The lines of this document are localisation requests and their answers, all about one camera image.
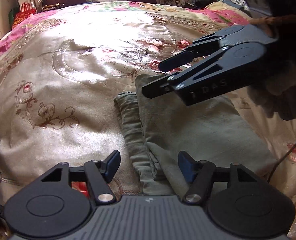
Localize grey-green pants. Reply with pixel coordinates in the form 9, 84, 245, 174
114, 74, 276, 196

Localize red bag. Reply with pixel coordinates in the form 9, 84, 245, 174
11, 2, 37, 29

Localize black cable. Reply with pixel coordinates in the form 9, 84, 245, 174
267, 114, 296, 183

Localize gloved right hand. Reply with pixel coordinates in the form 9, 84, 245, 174
247, 15, 296, 120

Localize floral beige bedspread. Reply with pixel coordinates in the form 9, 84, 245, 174
0, 1, 296, 239

